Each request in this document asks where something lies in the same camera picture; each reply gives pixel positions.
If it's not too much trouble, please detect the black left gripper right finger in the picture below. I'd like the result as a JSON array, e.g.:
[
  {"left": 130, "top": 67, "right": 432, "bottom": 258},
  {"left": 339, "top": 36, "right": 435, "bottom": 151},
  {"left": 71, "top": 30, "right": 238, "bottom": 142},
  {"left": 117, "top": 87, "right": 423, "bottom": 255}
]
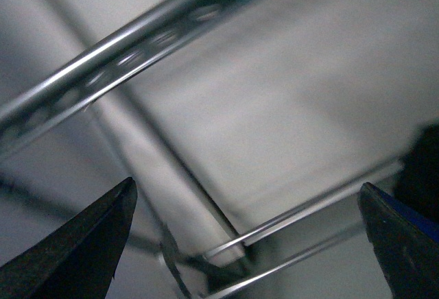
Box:
[{"left": 357, "top": 182, "right": 438, "bottom": 298}]

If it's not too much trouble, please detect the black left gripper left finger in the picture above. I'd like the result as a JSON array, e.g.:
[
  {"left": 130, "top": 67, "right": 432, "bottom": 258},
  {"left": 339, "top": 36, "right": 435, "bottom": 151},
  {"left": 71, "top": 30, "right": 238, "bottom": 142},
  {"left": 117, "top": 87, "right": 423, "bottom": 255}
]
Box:
[{"left": 1, "top": 178, "right": 137, "bottom": 298}]

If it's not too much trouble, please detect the dark garment at edge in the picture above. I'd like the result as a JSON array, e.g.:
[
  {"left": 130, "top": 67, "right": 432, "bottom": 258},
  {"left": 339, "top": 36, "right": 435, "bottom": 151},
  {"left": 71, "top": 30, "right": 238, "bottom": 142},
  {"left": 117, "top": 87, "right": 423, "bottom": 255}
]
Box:
[{"left": 394, "top": 123, "right": 438, "bottom": 223}]

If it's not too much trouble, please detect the metal clothes rack frame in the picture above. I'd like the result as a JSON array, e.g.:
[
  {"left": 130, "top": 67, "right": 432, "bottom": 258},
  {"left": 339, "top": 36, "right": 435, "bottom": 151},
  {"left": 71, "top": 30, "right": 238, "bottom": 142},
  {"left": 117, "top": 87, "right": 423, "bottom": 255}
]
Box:
[{"left": 1, "top": 0, "right": 399, "bottom": 298}]

